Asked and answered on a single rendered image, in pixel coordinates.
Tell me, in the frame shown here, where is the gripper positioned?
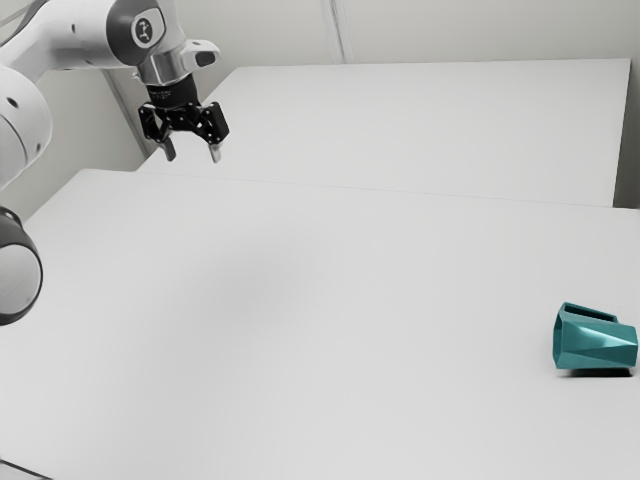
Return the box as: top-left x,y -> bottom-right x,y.
137,74 -> 232,164

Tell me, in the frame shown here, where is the teal faceted mug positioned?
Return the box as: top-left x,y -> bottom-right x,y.
551,301 -> 640,372

